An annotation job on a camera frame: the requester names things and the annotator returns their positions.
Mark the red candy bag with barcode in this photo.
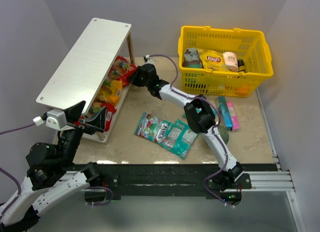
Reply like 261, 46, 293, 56
77, 102, 117, 132

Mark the teal mint candy bag front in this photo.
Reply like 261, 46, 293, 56
160, 119, 198, 160

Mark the dark brown small bottle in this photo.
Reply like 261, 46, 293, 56
237, 59, 246, 73

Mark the white two-tier shelf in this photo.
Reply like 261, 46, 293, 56
36, 17, 137, 146

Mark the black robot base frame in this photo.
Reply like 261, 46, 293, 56
67, 162, 297, 205

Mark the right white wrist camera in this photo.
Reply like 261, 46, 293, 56
143, 54, 155, 66

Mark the yellow plastic shopping basket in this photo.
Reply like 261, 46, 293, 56
178, 25, 274, 98

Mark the yellow Lays chip bag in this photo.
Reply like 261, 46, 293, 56
197, 48, 228, 71

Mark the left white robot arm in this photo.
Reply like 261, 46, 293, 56
0, 100, 107, 232

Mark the pink cream jar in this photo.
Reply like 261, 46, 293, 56
222, 51, 239, 72

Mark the green round melon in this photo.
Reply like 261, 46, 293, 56
217, 125, 230, 145

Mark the orange gummy candy bag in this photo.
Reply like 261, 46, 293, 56
94, 79, 123, 106

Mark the pink rectangular box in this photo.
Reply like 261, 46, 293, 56
226, 101, 240, 131

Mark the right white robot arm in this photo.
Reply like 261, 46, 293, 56
127, 63, 244, 188

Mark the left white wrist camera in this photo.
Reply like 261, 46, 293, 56
45, 109, 67, 131

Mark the grey and teal pouch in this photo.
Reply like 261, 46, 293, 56
182, 48, 203, 69

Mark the teal Fox's candy bag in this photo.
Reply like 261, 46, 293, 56
134, 112, 174, 144

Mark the red fruit candy bag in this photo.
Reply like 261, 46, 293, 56
107, 55, 137, 87

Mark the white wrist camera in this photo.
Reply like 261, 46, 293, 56
143, 54, 155, 66
45, 109, 67, 131

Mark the blue rectangular box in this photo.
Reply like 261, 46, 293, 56
217, 96, 233, 131

